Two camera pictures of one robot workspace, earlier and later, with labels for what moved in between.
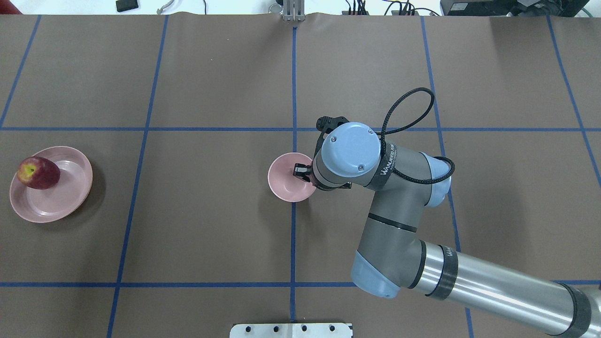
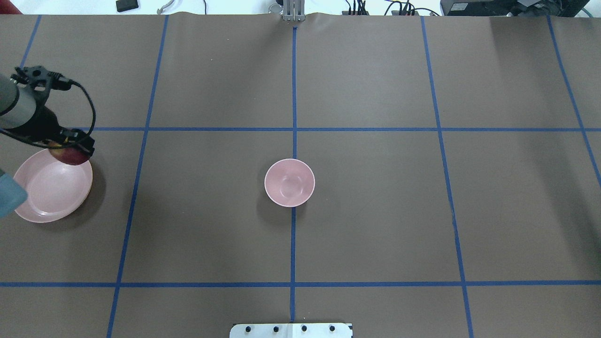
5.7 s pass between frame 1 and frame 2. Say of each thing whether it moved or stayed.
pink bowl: moved
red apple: moved
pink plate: stayed
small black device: stayed
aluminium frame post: stayed
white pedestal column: stayed
